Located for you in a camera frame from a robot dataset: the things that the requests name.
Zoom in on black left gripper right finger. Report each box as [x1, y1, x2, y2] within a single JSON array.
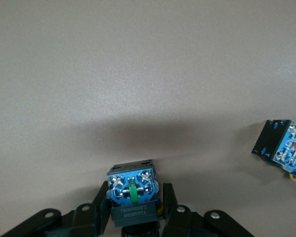
[[161, 182, 256, 237]]

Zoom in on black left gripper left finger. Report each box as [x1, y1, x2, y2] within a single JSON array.
[[0, 181, 112, 237]]

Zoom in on red cap push button switch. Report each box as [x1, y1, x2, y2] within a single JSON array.
[[106, 159, 163, 237]]

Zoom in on brown table cover mat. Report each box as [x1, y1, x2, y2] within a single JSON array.
[[0, 0, 296, 237]]

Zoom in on green cap push button switch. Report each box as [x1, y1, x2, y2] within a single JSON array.
[[251, 119, 296, 186]]

